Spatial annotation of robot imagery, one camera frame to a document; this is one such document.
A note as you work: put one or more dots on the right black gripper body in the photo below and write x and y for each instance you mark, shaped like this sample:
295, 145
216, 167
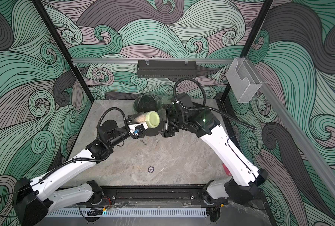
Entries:
178, 121

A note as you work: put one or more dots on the clear oatmeal jar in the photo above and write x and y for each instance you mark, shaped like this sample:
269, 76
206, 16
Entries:
140, 120

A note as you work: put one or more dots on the aluminium back wall rail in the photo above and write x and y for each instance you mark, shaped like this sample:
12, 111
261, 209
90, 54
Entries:
114, 60

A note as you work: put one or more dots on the black trash bin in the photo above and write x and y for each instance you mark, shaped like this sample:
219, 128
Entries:
155, 131

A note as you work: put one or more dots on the aluminium right wall rail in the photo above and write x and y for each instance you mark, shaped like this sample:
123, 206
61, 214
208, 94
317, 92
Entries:
309, 102

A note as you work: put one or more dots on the clear mesh wall holder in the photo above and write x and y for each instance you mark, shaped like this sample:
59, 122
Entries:
243, 79

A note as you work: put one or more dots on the white slotted cable duct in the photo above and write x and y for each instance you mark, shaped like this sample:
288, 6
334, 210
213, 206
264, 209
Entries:
130, 212

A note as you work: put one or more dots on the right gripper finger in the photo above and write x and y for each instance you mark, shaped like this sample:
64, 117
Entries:
168, 111
167, 131

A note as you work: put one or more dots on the light green jar lid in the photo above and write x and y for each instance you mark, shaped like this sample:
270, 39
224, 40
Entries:
152, 119

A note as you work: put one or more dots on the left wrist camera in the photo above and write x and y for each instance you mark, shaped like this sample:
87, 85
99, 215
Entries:
137, 127

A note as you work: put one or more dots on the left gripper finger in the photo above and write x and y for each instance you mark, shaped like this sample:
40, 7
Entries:
134, 117
139, 134

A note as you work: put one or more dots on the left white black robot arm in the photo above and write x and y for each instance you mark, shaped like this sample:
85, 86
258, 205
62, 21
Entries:
36, 198

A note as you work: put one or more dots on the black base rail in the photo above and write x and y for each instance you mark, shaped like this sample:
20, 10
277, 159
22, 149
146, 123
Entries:
191, 193

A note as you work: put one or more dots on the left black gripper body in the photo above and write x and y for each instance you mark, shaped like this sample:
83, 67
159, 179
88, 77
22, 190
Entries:
129, 123

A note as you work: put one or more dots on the aluminium wall rail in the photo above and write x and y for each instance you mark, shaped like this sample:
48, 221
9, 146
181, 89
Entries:
114, 60
309, 102

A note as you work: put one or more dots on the clear green bin liner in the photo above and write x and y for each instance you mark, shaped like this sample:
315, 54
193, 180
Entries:
150, 102

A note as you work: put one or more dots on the black wall shelf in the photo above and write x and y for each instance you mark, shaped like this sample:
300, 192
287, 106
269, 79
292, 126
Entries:
166, 69

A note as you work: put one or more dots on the pink white small object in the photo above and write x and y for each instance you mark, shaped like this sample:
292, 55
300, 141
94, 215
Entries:
226, 170

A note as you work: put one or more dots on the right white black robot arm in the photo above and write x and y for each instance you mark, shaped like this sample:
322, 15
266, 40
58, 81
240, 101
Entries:
245, 178

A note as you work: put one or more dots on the black flat tray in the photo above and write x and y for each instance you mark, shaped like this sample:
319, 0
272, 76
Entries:
198, 103

